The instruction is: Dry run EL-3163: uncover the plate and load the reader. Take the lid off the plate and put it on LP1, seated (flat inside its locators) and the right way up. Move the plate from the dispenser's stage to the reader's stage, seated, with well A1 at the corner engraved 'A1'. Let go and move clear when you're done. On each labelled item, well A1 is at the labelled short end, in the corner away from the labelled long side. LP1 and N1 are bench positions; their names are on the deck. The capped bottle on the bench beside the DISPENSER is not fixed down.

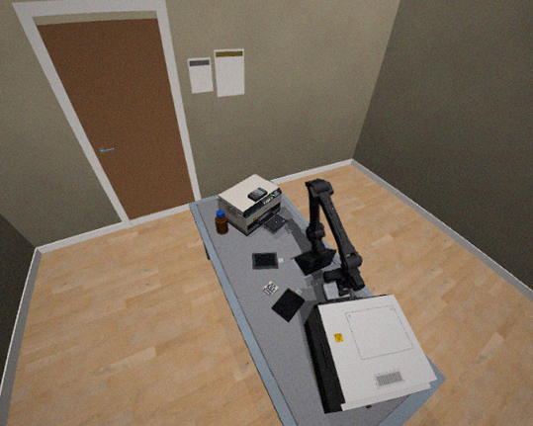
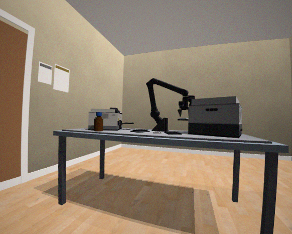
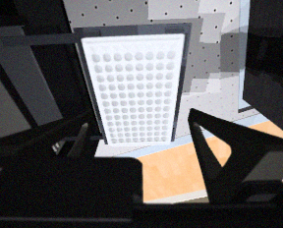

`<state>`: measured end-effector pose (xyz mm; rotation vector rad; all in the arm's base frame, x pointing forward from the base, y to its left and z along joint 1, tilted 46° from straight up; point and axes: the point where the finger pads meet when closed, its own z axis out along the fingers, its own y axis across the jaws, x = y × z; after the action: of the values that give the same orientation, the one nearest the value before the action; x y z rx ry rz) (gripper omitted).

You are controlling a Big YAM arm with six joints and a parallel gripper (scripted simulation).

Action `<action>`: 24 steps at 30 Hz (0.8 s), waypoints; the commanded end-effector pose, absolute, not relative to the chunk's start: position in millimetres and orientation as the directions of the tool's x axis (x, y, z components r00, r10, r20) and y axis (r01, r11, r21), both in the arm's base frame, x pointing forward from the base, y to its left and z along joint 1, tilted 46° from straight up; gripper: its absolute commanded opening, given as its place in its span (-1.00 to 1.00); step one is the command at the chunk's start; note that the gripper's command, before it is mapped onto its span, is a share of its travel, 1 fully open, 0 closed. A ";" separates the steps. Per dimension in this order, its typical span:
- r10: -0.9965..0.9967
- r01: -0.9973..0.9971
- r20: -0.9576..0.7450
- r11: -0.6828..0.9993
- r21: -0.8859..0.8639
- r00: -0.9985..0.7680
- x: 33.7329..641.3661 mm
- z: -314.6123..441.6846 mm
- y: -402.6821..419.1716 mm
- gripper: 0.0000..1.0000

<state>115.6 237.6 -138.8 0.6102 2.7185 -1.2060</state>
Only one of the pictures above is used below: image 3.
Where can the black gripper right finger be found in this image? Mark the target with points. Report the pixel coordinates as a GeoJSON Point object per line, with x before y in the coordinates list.
{"type": "Point", "coordinates": [256, 156]}

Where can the white multi-well plate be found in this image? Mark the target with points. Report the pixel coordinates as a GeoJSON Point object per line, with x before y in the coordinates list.
{"type": "Point", "coordinates": [135, 80]}

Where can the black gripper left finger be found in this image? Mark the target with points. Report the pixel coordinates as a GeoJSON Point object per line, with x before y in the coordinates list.
{"type": "Point", "coordinates": [38, 141]}

